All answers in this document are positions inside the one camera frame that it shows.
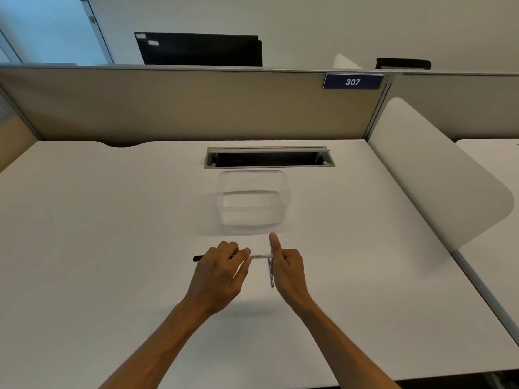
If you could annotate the long beige partition panel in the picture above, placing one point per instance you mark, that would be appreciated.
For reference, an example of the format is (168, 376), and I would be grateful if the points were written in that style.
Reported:
(194, 105)

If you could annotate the black computer monitor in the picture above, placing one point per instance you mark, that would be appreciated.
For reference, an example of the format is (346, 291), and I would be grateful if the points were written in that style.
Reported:
(198, 49)

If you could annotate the blue number sign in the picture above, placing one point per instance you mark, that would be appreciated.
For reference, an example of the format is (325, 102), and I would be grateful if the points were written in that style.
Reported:
(353, 81)

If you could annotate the person's right thumb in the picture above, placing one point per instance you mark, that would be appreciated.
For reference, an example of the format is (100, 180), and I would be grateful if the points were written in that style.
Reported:
(276, 246)

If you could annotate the silver grey pen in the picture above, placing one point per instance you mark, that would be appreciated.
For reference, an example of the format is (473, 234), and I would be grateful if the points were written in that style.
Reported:
(272, 277)

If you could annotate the person's left forearm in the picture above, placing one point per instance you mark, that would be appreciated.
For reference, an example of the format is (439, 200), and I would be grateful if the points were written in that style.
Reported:
(158, 348)

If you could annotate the white pointed object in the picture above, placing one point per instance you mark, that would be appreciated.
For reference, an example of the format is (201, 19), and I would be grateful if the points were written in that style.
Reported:
(345, 63)

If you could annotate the beige side partition panel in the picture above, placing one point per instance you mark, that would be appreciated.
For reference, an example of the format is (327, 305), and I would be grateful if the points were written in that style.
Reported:
(14, 137)

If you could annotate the person's right hand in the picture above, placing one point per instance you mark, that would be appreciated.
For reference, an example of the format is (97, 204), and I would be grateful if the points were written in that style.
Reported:
(290, 279)

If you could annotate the white marker with black cap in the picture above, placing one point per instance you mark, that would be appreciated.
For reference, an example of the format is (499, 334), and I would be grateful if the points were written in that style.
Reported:
(259, 256)

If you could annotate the person's right forearm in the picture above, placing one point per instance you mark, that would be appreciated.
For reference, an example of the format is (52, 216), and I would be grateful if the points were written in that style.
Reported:
(344, 348)

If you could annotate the short beige partition panel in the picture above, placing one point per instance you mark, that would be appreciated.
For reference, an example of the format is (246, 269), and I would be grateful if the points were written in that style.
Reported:
(462, 105)

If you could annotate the clear plastic container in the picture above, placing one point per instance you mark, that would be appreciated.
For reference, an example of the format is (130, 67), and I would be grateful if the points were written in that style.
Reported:
(253, 200)

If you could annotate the person's left thumb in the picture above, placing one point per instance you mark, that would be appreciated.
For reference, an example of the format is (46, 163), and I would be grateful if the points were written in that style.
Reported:
(242, 272)

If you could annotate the white curved desk divider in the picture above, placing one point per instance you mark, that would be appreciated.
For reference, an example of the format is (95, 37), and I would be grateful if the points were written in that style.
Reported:
(438, 174)

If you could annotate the black chair back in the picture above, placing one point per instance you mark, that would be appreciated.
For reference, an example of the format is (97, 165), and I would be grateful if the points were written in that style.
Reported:
(403, 63)

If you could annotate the person's left hand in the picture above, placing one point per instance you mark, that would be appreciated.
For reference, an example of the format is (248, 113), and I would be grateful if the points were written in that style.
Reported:
(213, 279)

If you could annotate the frosted glass door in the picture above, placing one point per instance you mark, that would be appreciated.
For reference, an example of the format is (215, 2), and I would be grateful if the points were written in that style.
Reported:
(44, 28)

